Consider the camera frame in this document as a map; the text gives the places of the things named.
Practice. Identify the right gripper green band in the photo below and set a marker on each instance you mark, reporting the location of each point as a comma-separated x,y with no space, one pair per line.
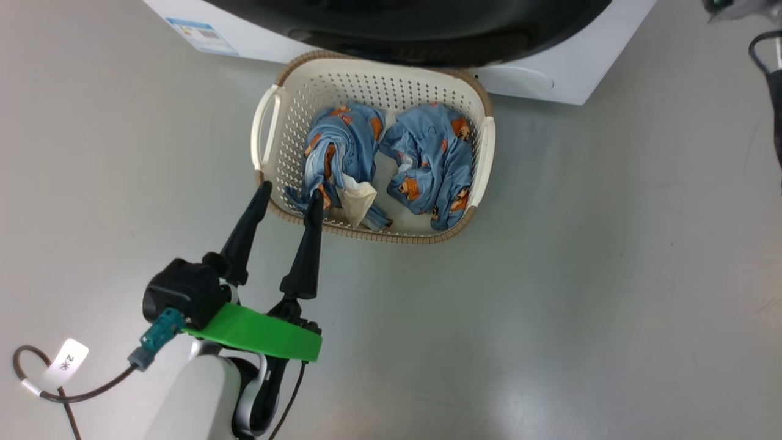
742,11

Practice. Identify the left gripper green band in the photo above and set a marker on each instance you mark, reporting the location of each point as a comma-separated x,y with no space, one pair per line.
256,333

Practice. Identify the blue patterned garment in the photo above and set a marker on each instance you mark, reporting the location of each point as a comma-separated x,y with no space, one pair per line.
342,140

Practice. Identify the blue bear-print garment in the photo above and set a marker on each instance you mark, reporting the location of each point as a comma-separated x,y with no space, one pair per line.
434,159

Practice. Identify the dark round washing machine door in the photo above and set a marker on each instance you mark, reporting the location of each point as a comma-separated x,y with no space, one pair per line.
415,30

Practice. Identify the cream perforated laundry basket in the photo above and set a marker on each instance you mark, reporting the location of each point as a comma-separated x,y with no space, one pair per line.
287,140

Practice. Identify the white washing machine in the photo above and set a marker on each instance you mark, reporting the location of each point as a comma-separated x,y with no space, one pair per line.
586,55

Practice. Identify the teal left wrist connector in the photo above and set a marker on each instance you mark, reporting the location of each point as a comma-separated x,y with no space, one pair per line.
157,336

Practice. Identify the blue energy label sticker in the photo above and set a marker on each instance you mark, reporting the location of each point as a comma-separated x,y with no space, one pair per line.
204,35

